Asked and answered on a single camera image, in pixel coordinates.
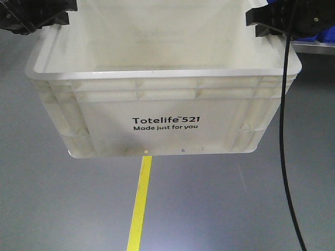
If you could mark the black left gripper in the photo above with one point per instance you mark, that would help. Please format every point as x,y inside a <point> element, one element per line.
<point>26,17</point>

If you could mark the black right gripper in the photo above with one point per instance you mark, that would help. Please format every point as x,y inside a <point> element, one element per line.
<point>302,19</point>

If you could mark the white plastic tote box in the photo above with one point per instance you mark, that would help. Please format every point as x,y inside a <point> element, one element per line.
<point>127,78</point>

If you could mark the metal shelf edge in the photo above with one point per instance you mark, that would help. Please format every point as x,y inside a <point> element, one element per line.
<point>315,47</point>

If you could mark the blue bin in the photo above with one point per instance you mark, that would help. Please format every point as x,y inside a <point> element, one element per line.
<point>326,36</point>

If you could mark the yellow floor tape line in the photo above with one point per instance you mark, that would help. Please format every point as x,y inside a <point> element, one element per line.
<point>139,209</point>

